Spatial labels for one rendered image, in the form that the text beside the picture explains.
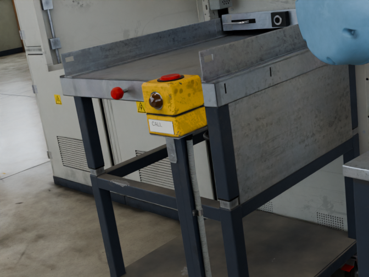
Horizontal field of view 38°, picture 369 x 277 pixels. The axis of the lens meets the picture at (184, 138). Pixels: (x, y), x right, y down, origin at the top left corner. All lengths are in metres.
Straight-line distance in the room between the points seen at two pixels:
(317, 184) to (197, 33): 0.69
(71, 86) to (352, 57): 1.02
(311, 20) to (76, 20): 1.24
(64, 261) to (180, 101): 1.56
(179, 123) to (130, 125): 1.61
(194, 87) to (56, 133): 2.21
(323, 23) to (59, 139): 2.49
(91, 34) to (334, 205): 1.04
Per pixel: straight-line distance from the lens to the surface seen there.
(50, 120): 3.14
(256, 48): 1.33
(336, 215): 1.96
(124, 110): 2.54
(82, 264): 2.34
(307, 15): 0.80
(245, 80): 1.25
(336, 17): 0.73
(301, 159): 1.50
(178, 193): 1.03
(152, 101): 0.94
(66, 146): 3.10
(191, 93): 0.96
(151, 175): 2.55
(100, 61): 1.68
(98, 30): 1.94
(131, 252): 2.34
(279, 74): 1.35
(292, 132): 1.45
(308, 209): 2.02
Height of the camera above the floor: 1.06
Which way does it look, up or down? 16 degrees down
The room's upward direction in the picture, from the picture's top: 8 degrees counter-clockwise
